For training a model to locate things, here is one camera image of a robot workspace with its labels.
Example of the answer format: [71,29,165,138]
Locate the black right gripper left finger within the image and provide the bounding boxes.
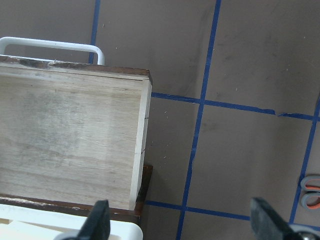
[77,200,111,240]

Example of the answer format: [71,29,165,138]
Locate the wooden drawer with white handle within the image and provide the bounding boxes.
[0,37,152,211]

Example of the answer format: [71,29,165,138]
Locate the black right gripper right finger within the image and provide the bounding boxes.
[250,197,299,240]

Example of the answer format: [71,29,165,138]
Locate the grey orange handled scissors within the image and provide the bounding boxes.
[300,175,320,211]

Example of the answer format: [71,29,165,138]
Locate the white plastic tray cabinet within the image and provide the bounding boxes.
[0,204,143,240]

